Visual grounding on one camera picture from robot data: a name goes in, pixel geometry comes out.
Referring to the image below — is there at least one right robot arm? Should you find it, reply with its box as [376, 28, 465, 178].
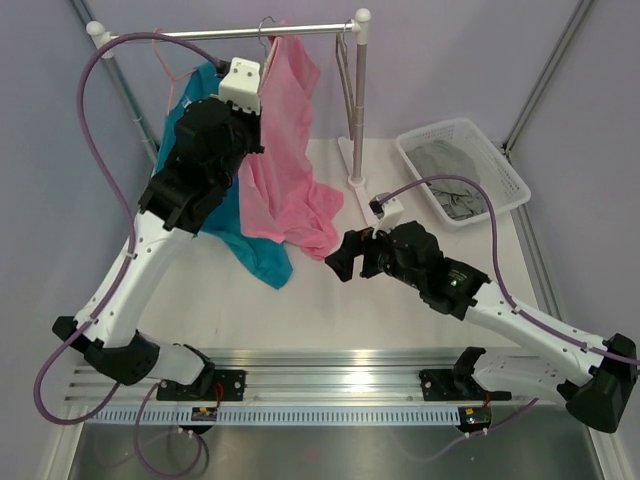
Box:
[325, 221, 639, 433]

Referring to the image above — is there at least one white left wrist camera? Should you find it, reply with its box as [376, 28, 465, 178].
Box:
[218, 57, 261, 115]

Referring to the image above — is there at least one grey cloth in basket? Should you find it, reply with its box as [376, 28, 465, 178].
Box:
[406, 140, 487, 221]

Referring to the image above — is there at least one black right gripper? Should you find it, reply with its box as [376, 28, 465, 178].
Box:
[326, 217, 425, 290]

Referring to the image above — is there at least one teal t shirt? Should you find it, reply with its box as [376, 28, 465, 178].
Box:
[156, 63, 293, 289]

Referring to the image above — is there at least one slotted white cable duct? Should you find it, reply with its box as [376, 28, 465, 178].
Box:
[88, 405, 461, 427]

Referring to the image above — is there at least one grey velvet hanger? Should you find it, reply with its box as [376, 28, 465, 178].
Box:
[334, 32, 356, 141]

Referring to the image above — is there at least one pink wire hanger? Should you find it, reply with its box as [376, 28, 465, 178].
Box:
[151, 40, 195, 115]

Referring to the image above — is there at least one cream hanger with metal hook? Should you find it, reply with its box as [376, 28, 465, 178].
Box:
[257, 15, 277, 95]

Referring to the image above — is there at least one white and metal clothes rack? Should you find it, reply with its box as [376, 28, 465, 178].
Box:
[85, 5, 386, 226]

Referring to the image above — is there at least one white plastic basket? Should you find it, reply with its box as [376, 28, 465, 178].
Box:
[395, 118, 531, 231]

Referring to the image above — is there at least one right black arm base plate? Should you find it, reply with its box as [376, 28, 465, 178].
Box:
[418, 369, 512, 402]

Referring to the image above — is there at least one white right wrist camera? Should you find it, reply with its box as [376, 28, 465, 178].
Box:
[369, 196, 404, 238]

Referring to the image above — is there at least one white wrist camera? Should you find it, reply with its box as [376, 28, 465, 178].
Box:
[218, 57, 261, 115]
[369, 196, 404, 238]

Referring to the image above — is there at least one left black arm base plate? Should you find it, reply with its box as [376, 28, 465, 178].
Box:
[156, 368, 246, 402]

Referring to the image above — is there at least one pink t shirt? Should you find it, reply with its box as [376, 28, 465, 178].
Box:
[239, 36, 344, 260]

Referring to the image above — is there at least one aluminium mounting rail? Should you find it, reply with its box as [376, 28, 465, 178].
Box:
[64, 347, 536, 404]

